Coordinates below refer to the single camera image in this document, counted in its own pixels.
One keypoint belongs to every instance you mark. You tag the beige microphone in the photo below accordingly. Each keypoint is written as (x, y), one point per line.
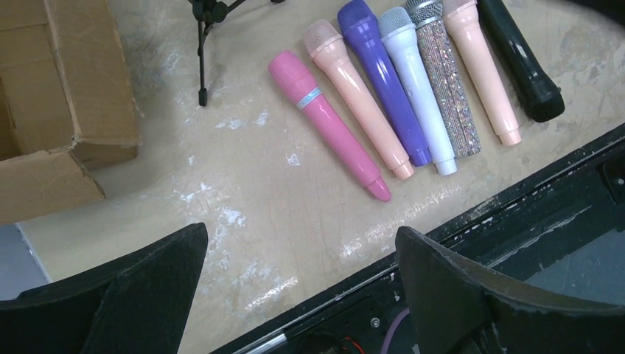
(326, 48)
(461, 20)

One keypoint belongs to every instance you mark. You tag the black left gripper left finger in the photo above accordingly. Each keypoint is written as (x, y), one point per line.
(137, 303)

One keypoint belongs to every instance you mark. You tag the pink toy microphone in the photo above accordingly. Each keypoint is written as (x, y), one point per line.
(299, 86)

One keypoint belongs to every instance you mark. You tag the white toy microphone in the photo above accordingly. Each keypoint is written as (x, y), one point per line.
(398, 34)

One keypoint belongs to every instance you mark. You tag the purple toy microphone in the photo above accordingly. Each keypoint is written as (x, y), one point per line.
(359, 27)

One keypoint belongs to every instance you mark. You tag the black tripod microphone stand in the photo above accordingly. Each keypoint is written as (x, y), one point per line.
(209, 14)

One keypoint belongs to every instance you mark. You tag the silver rhinestone microphone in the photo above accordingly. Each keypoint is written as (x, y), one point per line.
(445, 80)

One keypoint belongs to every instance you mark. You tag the brown cardboard box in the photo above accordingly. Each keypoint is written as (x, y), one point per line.
(66, 105)

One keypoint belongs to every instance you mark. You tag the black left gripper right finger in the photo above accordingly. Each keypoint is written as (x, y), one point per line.
(459, 306)

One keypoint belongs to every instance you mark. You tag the plain black microphone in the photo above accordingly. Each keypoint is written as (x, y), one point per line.
(538, 95)

